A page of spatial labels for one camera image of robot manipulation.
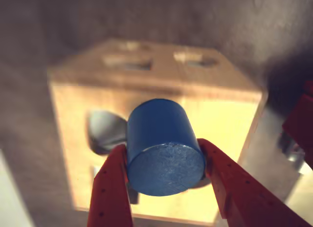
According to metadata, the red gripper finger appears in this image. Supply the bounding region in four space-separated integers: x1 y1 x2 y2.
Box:
196 138 309 227
86 144 134 227

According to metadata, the blue wooden cylinder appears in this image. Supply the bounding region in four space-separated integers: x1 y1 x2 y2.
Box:
125 98 206 197

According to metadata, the wooden shape sorter box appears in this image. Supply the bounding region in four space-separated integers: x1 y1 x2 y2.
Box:
47 39 268 226

